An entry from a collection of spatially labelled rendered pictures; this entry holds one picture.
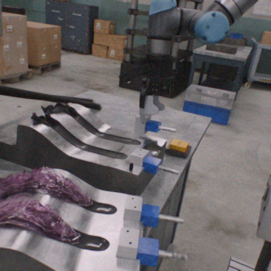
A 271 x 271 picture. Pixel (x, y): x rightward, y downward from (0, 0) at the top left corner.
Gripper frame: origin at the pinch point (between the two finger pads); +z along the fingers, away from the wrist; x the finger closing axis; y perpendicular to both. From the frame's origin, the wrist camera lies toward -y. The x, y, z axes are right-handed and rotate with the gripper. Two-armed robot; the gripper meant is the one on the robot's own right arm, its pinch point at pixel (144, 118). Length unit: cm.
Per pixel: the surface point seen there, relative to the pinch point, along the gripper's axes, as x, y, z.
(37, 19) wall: 632, -536, -51
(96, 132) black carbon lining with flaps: -6.6, -13.8, 5.8
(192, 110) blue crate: 304, -35, 57
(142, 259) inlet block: -47, 18, 14
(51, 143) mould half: -25.2, -17.8, 5.1
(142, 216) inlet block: -36.6, 13.8, 11.9
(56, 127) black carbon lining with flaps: -17.9, -21.2, 2.9
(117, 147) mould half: -13.2, -3.0, 6.8
